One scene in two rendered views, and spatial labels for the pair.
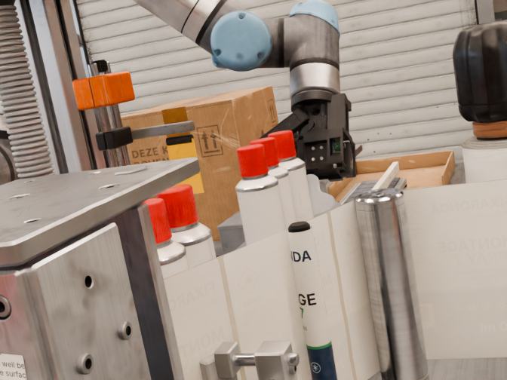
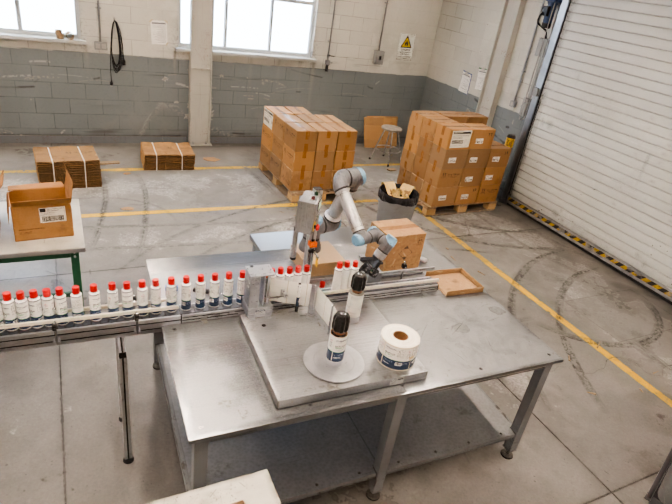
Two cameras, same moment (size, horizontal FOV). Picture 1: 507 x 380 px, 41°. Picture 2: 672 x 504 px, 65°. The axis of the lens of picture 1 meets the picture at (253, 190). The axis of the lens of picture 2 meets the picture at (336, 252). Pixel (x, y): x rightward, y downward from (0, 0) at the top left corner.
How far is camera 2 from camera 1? 259 cm
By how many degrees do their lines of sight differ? 41
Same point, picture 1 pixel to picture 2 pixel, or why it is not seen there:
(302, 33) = (382, 242)
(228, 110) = not seen: hidden behind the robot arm
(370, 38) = not seen: outside the picture
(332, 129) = (370, 266)
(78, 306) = (254, 281)
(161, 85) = (564, 142)
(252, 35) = (357, 241)
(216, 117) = not seen: hidden behind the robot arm
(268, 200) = (337, 273)
